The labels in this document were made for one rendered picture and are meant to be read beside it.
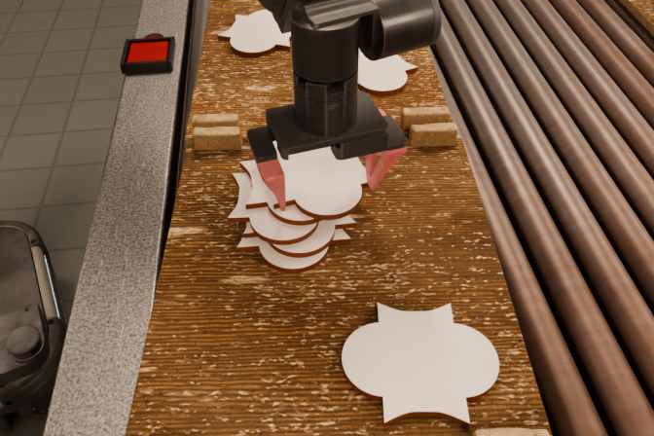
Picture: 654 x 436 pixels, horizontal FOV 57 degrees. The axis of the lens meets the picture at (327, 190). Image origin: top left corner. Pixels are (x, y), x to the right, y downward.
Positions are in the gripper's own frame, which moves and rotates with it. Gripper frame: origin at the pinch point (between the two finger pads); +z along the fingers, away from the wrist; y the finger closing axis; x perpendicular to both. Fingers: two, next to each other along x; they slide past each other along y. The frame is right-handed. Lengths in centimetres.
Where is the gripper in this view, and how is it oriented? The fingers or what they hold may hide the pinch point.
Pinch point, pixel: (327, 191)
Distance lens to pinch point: 62.4
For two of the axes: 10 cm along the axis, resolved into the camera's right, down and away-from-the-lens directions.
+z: 0.1, 7.4, 6.8
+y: -9.5, 2.2, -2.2
